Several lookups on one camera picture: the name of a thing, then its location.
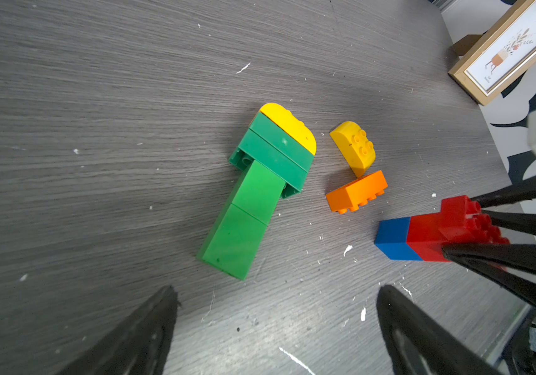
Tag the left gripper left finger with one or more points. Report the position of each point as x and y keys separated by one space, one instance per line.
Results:
x=140 y=344

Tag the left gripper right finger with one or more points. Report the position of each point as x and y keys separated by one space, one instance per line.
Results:
x=416 y=344

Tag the red square lego brick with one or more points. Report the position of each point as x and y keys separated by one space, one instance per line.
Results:
x=425 y=238

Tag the blue square lego brick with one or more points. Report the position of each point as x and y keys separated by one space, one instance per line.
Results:
x=391 y=239

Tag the light green square lego brick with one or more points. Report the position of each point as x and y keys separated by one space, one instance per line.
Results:
x=233 y=242

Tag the orange long lego brick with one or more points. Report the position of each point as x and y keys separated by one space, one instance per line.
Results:
x=352 y=196

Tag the dark green upturned lego brick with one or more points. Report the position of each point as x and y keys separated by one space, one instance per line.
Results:
x=253 y=148

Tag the dark green long lego brick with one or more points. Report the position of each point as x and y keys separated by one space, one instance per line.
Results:
x=283 y=142

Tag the yellow curved lego brick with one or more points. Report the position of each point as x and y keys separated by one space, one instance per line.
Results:
x=286 y=121
x=353 y=143

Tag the wooden picture frame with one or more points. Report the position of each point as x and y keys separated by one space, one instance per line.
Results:
x=500 y=55

